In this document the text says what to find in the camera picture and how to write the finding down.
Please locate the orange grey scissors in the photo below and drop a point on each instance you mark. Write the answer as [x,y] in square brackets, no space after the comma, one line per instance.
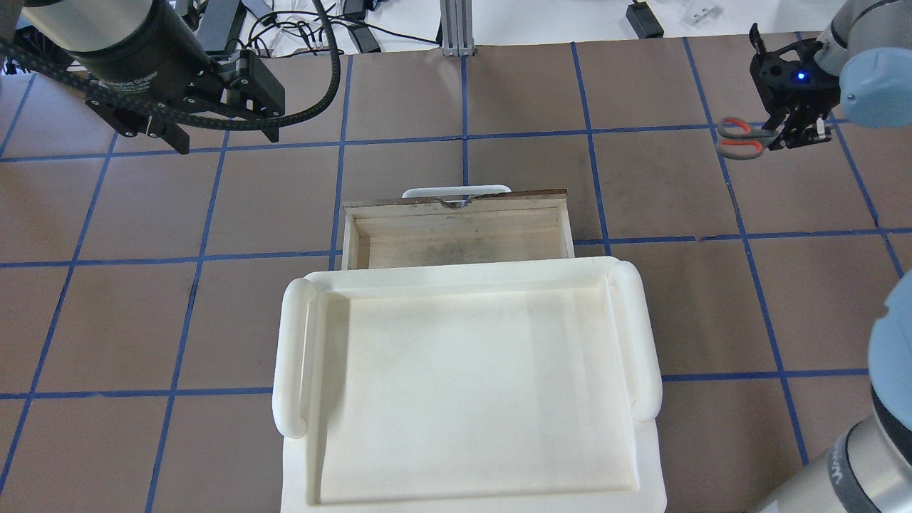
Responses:
[738,140]

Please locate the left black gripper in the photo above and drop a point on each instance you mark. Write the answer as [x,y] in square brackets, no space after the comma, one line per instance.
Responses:
[114,46]

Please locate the black power adapter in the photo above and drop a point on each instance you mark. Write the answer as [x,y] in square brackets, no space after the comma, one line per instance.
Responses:
[643,21]

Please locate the light wooden drawer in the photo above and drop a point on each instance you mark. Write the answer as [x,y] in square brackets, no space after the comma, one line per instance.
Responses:
[456,226]

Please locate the aluminium frame post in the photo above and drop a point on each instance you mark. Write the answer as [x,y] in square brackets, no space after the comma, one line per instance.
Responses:
[456,28]

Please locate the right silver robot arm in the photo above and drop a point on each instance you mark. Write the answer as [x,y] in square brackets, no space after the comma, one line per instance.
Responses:
[861,64]

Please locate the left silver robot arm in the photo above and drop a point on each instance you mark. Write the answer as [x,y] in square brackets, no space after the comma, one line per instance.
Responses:
[145,50]

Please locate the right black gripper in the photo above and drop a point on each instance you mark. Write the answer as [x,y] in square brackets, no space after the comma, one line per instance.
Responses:
[782,91]

